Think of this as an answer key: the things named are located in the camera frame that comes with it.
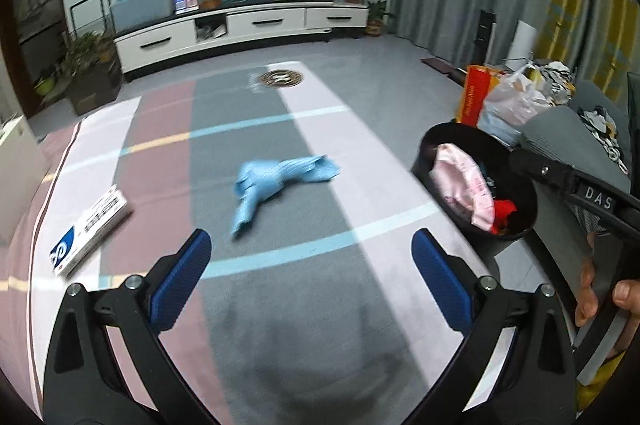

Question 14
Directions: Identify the red snack wrapper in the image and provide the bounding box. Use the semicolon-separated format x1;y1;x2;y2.
490;200;518;235

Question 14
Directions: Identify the pink plastic wrapper bag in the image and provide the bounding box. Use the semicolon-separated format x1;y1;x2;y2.
430;143;494;232

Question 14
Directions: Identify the white blue cardboard box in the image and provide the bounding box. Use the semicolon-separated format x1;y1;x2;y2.
49;184;132;277

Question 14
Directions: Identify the blue cloth rag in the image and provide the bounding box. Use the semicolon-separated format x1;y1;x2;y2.
231;155;341;237

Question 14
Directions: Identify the black round trash bin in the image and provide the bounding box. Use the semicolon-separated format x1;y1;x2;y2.
411;122;537;249

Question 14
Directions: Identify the person right hand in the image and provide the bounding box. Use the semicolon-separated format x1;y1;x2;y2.
572;231;640;356

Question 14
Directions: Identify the clothes pile on sofa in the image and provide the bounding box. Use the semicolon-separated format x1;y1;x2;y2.
578;105;629;176

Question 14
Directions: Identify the grey sofa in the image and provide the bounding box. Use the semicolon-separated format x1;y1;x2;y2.
519;79;640;231

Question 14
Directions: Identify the white plastic bag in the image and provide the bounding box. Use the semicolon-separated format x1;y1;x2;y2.
477;64;551;148

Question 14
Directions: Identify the white paper roll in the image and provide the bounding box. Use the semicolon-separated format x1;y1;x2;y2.
506;21;537;70

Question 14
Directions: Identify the orange red shopping bag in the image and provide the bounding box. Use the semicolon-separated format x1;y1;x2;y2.
456;64;504;127

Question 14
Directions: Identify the yellow patterned curtain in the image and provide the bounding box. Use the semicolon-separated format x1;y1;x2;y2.
536;0;639;104

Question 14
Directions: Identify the black standing vacuum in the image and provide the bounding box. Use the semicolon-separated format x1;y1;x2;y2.
471;0;497;65

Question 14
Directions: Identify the large potted plant left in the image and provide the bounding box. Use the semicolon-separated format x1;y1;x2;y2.
34;30;122;116

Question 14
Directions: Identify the small potted plant floor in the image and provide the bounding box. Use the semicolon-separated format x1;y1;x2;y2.
366;0;394;37

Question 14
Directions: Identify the white TV cabinet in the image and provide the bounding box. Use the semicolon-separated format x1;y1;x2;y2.
115;0;369;74

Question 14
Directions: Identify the small blue red box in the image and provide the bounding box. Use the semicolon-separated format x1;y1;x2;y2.
172;0;200;14

